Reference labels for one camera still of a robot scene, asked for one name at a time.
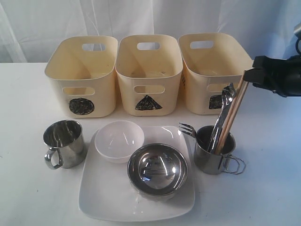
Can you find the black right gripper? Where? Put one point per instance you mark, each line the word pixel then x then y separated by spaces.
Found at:
pixel 281 76

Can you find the wooden chopstick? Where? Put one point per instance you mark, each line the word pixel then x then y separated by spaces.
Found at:
pixel 240 85
pixel 232 117

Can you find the steel fork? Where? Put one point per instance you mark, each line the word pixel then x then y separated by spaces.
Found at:
pixel 187 129

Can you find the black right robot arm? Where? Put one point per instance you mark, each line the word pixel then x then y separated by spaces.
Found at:
pixel 296 33

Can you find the cream bin with square mark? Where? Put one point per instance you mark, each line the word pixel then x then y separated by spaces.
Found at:
pixel 210 62

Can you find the cream bin with triangle mark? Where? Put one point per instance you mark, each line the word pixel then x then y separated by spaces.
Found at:
pixel 149 69

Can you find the stainless steel bowl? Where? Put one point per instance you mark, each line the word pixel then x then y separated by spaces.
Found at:
pixel 157 171

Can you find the white plastic bowl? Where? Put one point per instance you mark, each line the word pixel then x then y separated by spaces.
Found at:
pixel 118 140

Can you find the cream bin with circle mark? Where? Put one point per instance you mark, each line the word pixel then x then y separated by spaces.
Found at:
pixel 83 77

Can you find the white backdrop curtain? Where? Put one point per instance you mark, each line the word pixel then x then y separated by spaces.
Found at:
pixel 31 30

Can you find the steel cup with wire handle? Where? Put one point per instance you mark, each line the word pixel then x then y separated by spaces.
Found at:
pixel 215 164

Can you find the steel mug with solid handle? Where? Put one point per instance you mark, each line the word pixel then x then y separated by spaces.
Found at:
pixel 66 147

